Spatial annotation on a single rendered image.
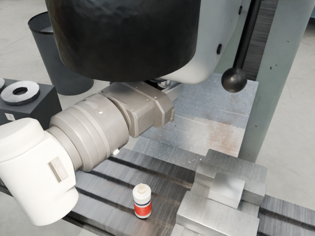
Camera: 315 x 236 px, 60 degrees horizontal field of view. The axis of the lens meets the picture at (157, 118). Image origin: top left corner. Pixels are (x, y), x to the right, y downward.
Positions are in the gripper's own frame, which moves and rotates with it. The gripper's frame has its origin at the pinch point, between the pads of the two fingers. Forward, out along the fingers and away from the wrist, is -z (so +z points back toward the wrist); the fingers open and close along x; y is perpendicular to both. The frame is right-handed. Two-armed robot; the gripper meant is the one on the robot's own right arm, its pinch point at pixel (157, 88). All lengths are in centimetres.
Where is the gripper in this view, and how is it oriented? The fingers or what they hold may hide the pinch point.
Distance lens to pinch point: 46.5
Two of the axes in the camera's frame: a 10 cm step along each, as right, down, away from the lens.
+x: -7.5, -4.4, 4.9
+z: -6.6, 4.9, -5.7
